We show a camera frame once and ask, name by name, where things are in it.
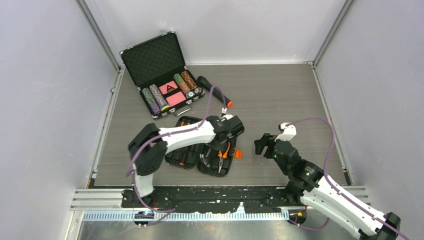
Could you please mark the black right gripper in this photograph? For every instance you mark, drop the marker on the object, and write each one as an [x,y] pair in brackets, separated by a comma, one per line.
[265,140]

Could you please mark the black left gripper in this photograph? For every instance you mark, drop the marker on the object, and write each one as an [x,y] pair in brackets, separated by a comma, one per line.
[219,145]

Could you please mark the orange handled pliers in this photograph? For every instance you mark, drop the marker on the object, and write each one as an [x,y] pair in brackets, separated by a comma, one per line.
[222,155]

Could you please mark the orange case latch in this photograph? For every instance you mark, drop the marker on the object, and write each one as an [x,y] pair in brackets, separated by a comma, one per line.
[238,154]

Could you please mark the black plastic tool case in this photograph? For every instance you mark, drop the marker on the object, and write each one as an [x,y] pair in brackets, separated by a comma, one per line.
[190,156]

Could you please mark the small claw hammer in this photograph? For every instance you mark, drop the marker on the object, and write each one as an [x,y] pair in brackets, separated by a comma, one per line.
[204,157]

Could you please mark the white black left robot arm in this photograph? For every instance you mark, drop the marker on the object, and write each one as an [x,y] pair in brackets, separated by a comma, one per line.
[148,148]

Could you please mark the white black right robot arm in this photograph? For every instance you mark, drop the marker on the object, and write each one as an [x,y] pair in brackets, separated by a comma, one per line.
[361,220]

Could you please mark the black orange flashlight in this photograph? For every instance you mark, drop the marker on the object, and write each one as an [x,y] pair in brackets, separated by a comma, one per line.
[216,92]

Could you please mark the pink card deck lower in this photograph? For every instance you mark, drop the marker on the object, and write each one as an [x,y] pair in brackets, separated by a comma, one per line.
[176,98]

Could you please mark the pink card deck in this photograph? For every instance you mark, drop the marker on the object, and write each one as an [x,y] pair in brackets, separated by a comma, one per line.
[176,98]
[168,87]

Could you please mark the pink card deck upper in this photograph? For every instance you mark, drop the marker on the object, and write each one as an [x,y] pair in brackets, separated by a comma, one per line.
[168,87]

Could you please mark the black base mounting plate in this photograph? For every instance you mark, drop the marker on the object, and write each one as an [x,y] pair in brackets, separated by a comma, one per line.
[222,199]

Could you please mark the black poker chip case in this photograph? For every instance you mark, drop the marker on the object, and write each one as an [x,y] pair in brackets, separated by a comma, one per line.
[155,62]

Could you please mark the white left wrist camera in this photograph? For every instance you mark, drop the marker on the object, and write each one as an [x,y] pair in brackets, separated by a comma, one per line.
[226,117]

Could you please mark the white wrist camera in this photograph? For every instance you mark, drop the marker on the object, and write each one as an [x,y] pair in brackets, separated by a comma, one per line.
[287,132]
[226,117]

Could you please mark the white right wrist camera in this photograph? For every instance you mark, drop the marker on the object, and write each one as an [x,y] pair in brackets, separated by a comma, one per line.
[287,132]

